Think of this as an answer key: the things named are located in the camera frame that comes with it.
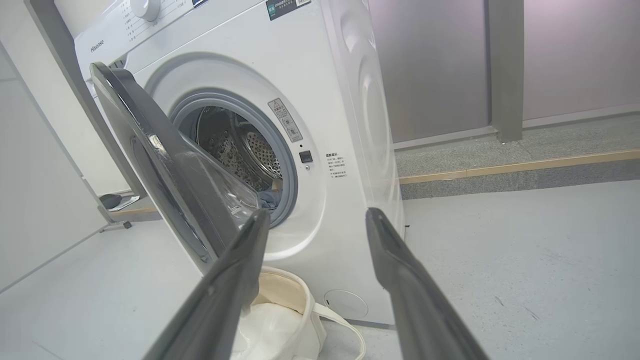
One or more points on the wooden floor trim strip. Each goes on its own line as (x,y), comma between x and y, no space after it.
(525,165)

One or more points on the cream canvas laundry basket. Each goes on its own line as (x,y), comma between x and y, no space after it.
(285,325)

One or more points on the black round glass washer door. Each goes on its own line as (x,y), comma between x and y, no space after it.
(165,165)

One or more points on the white washer control knob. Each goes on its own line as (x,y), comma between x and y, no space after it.
(146,7)

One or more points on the grey warning sticker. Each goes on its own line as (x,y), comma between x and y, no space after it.
(285,120)

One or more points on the black door latch slot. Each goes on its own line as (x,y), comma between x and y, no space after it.
(306,156)

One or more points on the dark object on floor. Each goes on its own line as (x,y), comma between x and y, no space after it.
(110,201)

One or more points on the grey slanted stand post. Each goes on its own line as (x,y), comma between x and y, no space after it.
(75,80)

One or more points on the steel washer drum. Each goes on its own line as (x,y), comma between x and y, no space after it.
(235,150)

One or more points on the white front-load washing machine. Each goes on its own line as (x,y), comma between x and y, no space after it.
(340,225)

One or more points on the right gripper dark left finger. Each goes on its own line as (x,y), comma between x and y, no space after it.
(220,310)

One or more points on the round drain filter cover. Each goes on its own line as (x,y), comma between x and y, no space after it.
(346,303)

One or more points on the dark green washer sticker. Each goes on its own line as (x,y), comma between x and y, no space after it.
(287,7)

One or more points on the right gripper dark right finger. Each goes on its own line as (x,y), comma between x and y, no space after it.
(420,320)

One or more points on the grey wall pillar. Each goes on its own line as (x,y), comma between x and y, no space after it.
(505,70)

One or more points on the blue cartoon print garment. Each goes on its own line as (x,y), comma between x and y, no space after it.
(270,199)

